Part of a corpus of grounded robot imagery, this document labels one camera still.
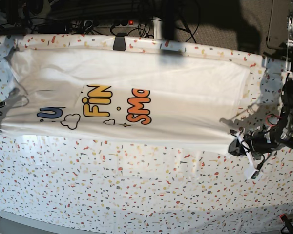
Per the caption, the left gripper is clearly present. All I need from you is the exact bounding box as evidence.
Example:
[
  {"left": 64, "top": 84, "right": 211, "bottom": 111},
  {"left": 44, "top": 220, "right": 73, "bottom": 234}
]
[{"left": 228, "top": 129, "right": 283, "bottom": 179}]

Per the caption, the white printed T-shirt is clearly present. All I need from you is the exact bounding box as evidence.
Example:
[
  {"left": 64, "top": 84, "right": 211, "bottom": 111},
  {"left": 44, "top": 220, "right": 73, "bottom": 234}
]
[{"left": 0, "top": 49, "right": 250, "bottom": 154}]

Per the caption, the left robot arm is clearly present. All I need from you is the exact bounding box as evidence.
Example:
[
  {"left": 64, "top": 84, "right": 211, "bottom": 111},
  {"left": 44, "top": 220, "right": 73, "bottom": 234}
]
[{"left": 228, "top": 0, "right": 293, "bottom": 179}]

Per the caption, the red clamp bottom right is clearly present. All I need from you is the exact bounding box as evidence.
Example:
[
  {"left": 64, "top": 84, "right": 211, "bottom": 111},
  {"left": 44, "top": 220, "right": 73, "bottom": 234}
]
[{"left": 280, "top": 214, "right": 293, "bottom": 234}]

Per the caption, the black table clamp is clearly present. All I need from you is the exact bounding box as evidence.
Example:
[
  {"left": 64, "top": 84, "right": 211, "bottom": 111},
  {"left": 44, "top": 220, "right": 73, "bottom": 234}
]
[{"left": 113, "top": 33, "right": 126, "bottom": 51}]

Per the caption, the terrazzo pattern tablecloth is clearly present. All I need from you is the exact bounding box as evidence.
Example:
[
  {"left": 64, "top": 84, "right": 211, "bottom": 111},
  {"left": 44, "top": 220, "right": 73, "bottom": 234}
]
[{"left": 0, "top": 34, "right": 293, "bottom": 234}]

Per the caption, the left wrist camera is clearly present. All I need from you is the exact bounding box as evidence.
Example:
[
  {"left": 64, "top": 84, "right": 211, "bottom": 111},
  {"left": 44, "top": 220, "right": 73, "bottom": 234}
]
[{"left": 250, "top": 168, "right": 261, "bottom": 180}]

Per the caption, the white metal post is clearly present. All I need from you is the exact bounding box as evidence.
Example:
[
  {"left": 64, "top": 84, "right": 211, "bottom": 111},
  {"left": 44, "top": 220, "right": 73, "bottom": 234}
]
[{"left": 152, "top": 17, "right": 163, "bottom": 39}]

